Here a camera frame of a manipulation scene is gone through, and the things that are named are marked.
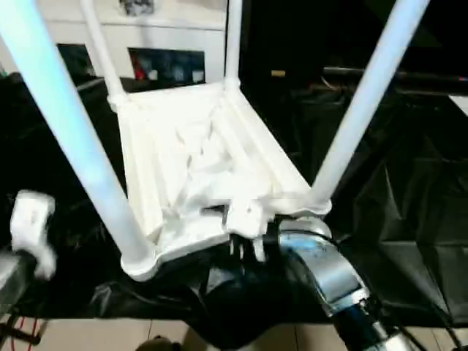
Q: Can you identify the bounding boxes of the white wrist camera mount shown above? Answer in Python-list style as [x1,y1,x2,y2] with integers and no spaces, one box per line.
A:
[9,189,59,282]
[221,199,270,263]

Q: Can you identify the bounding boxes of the black fabric case gold label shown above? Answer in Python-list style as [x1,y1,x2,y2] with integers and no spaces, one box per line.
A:
[241,0,468,92]

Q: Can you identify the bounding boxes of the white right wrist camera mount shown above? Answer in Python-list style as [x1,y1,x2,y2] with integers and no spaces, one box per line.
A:
[221,199,270,263]

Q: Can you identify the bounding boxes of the red cable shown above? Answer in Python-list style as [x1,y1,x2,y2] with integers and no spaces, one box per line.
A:
[10,316,42,350]

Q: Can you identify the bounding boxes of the clear bag of black parts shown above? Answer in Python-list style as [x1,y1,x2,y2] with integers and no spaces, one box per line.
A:
[120,0,147,18]

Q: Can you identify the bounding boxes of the white plastic table top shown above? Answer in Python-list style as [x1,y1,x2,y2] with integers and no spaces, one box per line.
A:
[108,82,334,282]

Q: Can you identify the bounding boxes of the black plastic mat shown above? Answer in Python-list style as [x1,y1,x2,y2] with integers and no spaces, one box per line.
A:
[0,71,468,348]

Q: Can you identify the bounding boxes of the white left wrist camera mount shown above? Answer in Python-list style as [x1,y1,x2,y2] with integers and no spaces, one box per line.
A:
[9,189,59,282]

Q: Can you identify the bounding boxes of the white plastic table leg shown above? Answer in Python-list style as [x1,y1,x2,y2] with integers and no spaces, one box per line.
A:
[223,0,243,92]
[79,0,128,105]
[0,0,156,273]
[309,0,432,211]

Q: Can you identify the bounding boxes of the black folding table frame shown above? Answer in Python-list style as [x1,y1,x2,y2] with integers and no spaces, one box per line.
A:
[0,317,41,347]

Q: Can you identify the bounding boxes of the white cabinet with glass doors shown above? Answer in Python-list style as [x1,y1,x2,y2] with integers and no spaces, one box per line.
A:
[36,0,227,83]

